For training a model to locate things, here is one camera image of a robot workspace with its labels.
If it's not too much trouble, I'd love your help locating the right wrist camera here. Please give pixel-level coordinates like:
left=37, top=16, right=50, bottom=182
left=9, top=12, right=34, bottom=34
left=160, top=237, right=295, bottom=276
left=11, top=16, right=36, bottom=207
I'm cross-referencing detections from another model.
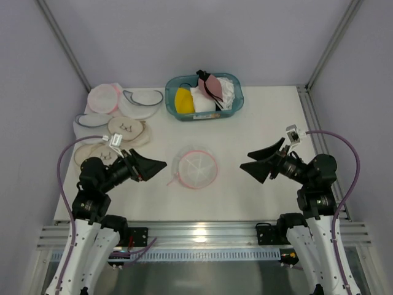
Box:
left=286, top=124, right=306, bottom=145

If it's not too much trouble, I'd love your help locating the pink-trimmed laundry bag stack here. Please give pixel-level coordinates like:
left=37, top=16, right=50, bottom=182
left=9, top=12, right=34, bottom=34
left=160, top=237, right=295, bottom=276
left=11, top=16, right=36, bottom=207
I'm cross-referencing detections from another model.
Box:
left=87, top=83, right=123, bottom=114

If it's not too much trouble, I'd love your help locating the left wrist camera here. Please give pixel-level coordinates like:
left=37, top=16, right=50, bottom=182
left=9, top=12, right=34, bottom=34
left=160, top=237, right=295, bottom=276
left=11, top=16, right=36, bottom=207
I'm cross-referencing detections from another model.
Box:
left=102, top=133, right=123, bottom=148

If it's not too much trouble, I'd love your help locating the right aluminium side rail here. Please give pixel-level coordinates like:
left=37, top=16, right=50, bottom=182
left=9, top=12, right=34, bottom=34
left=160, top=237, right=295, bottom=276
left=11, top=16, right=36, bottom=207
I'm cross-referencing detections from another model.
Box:
left=296, top=85, right=352, bottom=222

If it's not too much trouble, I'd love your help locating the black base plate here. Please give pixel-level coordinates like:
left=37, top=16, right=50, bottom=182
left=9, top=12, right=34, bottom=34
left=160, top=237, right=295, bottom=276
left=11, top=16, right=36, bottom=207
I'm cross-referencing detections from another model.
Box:
left=255, top=222, right=289, bottom=246
left=117, top=227, right=149, bottom=248

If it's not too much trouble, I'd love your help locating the beige laundry bag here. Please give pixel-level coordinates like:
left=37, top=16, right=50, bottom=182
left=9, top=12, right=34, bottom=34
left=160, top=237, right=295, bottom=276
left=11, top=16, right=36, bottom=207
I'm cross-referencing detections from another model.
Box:
left=73, top=143, right=119, bottom=174
left=107, top=117, right=151, bottom=148

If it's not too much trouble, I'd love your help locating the pink-trimmed mesh laundry bag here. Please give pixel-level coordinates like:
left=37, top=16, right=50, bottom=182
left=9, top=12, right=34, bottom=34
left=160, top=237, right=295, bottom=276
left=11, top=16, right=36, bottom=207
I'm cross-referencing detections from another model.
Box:
left=167, top=144, right=219, bottom=190

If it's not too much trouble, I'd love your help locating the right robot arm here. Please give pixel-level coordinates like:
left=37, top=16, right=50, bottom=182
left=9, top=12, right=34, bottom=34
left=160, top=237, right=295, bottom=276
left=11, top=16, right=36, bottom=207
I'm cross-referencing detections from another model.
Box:
left=240, top=138, right=361, bottom=294

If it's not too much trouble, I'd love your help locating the aluminium front rail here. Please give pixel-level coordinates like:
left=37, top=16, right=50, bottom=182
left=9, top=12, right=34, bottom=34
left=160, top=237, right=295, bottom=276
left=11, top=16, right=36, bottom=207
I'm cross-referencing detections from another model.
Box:
left=37, top=219, right=372, bottom=250

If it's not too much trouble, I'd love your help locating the beige laundry bag upper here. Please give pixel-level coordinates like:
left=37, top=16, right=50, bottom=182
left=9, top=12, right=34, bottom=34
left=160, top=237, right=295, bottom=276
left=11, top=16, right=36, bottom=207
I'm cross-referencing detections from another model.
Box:
left=107, top=117, right=151, bottom=148

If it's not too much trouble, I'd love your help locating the left aluminium corner post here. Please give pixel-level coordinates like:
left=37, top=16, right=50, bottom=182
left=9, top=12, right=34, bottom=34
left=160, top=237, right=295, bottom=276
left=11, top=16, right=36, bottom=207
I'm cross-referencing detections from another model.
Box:
left=34, top=0, right=91, bottom=92

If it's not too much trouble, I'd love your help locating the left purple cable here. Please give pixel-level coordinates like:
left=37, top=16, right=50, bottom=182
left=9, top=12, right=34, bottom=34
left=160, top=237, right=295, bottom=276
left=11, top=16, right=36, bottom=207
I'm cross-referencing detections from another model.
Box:
left=57, top=136, right=107, bottom=289

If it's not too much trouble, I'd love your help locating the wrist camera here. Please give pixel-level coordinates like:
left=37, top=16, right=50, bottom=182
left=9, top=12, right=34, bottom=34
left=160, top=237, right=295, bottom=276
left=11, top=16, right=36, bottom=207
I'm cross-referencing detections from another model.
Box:
left=102, top=133, right=123, bottom=148
left=286, top=124, right=306, bottom=145

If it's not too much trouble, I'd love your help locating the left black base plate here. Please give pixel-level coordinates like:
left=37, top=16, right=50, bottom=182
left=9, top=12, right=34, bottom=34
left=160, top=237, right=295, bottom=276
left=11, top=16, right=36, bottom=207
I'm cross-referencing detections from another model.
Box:
left=117, top=227, right=149, bottom=248

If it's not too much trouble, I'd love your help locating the slotted cable duct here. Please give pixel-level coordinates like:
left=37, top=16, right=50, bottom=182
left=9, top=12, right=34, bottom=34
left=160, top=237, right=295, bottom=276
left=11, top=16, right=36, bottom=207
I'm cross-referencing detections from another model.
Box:
left=49, top=248, right=282, bottom=262

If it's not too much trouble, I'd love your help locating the pink and black bra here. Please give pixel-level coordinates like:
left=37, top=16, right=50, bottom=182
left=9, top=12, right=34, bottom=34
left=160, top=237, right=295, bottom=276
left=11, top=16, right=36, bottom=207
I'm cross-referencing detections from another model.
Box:
left=196, top=69, right=223, bottom=101

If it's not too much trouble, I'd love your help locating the aluminium corner post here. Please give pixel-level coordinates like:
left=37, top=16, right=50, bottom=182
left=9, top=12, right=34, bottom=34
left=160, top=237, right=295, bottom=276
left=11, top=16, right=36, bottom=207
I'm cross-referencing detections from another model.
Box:
left=34, top=0, right=91, bottom=92
left=305, top=0, right=364, bottom=92

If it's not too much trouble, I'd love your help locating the beige laundry bag lower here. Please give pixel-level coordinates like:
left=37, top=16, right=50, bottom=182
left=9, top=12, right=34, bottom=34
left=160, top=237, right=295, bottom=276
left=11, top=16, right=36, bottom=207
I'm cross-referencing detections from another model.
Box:
left=73, top=143, right=119, bottom=174

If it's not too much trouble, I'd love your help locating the white lace bra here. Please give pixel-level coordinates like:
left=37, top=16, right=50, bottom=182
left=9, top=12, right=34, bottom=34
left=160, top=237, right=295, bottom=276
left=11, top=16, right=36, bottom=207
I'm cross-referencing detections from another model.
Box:
left=217, top=77, right=235, bottom=111

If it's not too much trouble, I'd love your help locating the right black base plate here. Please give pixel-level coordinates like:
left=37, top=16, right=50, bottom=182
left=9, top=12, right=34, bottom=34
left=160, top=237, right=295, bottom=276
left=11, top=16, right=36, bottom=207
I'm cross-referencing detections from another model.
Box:
left=255, top=222, right=289, bottom=246

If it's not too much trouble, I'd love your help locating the yellow bra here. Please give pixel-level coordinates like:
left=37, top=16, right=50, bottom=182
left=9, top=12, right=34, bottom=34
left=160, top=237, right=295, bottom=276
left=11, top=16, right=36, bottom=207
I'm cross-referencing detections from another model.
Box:
left=174, top=88, right=195, bottom=114

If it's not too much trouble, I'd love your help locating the right aluminium corner post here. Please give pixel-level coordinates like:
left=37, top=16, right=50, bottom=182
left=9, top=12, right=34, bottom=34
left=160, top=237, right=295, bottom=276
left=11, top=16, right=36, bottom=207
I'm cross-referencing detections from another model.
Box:
left=305, top=0, right=364, bottom=92

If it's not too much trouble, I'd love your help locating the grey-trimmed folded laundry bag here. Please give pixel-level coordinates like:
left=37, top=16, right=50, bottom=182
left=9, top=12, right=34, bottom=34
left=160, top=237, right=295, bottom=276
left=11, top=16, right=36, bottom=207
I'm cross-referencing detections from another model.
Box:
left=72, top=113, right=112, bottom=139

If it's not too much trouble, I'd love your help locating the teal plastic basket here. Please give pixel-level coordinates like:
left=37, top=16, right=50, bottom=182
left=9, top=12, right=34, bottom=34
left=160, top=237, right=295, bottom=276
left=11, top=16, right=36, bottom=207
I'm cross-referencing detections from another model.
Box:
left=164, top=73, right=244, bottom=122

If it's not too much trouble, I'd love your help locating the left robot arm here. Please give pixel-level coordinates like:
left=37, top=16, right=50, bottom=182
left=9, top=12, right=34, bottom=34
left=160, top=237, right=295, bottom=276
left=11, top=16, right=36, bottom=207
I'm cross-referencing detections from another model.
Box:
left=45, top=149, right=167, bottom=294

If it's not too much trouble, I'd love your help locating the grey-trimmed open laundry bag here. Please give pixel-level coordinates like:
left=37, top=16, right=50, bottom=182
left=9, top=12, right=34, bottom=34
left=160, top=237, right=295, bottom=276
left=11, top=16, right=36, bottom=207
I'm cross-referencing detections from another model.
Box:
left=118, top=88, right=164, bottom=120

